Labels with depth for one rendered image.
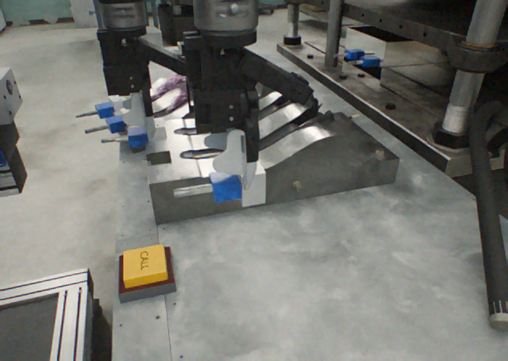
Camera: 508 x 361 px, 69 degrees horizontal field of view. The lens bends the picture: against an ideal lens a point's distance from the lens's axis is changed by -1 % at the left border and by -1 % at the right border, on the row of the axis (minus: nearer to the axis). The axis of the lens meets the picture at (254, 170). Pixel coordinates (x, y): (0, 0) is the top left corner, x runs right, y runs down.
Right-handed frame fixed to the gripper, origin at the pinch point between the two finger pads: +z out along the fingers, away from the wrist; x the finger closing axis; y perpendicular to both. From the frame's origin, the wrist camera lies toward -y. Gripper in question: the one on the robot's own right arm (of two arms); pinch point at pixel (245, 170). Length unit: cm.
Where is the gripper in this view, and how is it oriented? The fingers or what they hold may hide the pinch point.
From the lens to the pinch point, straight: 55.1
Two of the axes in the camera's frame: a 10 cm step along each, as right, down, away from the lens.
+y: -9.6, 1.4, -2.4
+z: 0.0, 8.5, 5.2
